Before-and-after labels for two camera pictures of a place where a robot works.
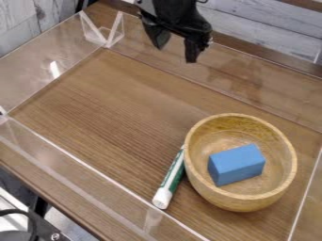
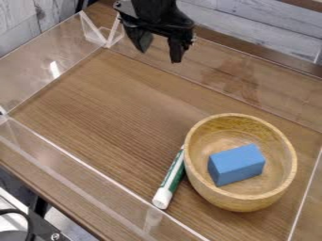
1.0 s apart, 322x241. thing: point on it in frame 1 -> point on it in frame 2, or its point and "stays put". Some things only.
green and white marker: [161, 198] stays put
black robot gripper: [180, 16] -> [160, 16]
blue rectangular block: [235, 165] stays put
